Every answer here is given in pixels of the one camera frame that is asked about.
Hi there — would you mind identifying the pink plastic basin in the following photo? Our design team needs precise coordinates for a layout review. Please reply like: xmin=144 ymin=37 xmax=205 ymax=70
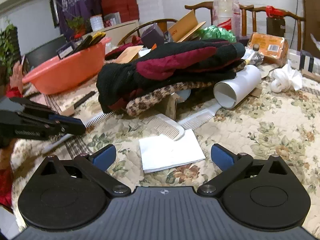
xmin=22 ymin=37 xmax=111 ymax=95

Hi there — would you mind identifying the leopard print glove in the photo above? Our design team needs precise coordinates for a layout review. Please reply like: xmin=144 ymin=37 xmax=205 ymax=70
xmin=125 ymin=61 xmax=247 ymax=117

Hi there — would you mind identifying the black and maroon glove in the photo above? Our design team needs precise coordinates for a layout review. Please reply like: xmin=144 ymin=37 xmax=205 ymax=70
xmin=96 ymin=39 xmax=246 ymax=113

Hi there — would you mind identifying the red sleeve forearm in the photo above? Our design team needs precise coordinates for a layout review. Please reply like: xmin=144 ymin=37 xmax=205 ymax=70
xmin=0 ymin=86 xmax=25 ymax=212

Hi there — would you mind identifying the person hand holding phone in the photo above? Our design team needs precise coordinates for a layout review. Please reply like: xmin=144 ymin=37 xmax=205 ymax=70
xmin=10 ymin=61 xmax=23 ymax=93

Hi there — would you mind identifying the floral quilted tablecloth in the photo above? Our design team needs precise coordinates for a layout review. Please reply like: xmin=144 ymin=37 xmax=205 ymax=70
xmin=10 ymin=62 xmax=320 ymax=230

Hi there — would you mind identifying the black yellow tool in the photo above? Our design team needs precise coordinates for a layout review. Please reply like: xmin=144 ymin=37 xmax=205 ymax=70
xmin=71 ymin=32 xmax=106 ymax=55

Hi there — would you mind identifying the white plastic comb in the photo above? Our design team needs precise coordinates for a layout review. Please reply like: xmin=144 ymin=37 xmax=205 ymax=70
xmin=145 ymin=114 xmax=185 ymax=141

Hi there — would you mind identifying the white folded paper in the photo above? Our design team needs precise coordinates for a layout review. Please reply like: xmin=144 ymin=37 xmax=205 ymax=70
xmin=139 ymin=129 xmax=206 ymax=173

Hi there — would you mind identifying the potted green plant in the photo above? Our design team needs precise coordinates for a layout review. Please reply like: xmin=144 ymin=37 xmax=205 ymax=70
xmin=66 ymin=16 xmax=86 ymax=40

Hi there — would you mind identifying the corrugated cardboard piece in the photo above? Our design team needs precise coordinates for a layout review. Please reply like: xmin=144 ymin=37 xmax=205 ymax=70
xmin=155 ymin=91 xmax=185 ymax=120

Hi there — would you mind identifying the white tin can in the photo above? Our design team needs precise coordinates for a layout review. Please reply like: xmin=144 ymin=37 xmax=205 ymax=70
xmin=89 ymin=14 xmax=104 ymax=31

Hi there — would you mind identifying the white paper roll tube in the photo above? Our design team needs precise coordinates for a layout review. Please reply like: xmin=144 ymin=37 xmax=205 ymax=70
xmin=213 ymin=64 xmax=261 ymax=109

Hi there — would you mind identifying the round back wooden chair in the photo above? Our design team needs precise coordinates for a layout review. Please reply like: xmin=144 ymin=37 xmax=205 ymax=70
xmin=117 ymin=18 xmax=179 ymax=46

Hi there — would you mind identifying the crumpled white tissue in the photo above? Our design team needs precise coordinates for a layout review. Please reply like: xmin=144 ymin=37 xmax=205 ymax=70
xmin=270 ymin=63 xmax=303 ymax=93

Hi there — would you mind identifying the dark purple cube box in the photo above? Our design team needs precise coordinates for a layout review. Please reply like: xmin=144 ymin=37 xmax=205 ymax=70
xmin=140 ymin=23 xmax=165 ymax=49

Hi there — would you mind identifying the purple hanging shirt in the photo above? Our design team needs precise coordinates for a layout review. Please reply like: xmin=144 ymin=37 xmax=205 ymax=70
xmin=56 ymin=0 xmax=103 ymax=40

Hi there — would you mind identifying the black white striped box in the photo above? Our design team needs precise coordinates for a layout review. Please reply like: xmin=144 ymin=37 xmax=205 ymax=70
xmin=287 ymin=49 xmax=320 ymax=74

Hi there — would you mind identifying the orange packaged bread bag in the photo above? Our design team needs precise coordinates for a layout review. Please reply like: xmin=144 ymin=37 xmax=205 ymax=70
xmin=248 ymin=33 xmax=289 ymax=67

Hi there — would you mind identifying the brown cardboard envelope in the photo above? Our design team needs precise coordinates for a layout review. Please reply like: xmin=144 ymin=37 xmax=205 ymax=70
xmin=168 ymin=10 xmax=206 ymax=42

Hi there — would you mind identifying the green plastic bag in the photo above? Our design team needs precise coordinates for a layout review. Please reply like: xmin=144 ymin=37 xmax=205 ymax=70
xmin=196 ymin=25 xmax=236 ymax=43

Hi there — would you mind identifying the dark jar red lid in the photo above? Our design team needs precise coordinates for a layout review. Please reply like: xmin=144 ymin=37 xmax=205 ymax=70
xmin=266 ymin=5 xmax=286 ymax=37

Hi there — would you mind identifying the clear bag with red top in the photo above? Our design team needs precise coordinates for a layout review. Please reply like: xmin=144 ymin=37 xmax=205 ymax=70
xmin=212 ymin=0 xmax=241 ymax=36

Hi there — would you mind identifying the wooden armchair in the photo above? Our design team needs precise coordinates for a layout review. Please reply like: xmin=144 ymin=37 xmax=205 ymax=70
xmin=184 ymin=1 xmax=307 ymax=52

